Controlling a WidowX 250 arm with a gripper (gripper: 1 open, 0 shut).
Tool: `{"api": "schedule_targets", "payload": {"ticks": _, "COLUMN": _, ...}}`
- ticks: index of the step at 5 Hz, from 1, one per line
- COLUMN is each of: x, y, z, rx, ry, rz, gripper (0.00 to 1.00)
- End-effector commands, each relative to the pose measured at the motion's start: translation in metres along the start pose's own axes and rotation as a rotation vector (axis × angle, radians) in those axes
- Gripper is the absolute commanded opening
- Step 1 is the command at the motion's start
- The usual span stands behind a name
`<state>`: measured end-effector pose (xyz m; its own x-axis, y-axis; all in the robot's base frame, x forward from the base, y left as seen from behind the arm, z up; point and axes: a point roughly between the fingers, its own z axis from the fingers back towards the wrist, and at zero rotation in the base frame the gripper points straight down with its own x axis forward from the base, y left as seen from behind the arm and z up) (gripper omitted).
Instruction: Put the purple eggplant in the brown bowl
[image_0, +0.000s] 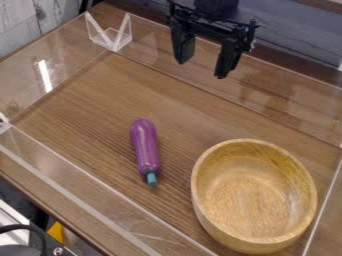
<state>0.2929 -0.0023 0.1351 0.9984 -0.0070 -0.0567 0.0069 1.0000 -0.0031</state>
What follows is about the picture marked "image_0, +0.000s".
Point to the black device with yellow label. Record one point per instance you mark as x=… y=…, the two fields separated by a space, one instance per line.
x=54 y=235

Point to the clear acrylic tray wall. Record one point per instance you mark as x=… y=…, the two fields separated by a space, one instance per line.
x=96 y=210

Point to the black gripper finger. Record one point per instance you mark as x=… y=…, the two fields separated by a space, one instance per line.
x=182 y=45
x=229 y=57

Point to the brown wooden bowl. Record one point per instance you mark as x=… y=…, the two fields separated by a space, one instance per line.
x=255 y=195

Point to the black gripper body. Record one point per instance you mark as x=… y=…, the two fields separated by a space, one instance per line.
x=213 y=18

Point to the purple toy eggplant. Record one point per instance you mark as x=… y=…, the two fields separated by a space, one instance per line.
x=145 y=140

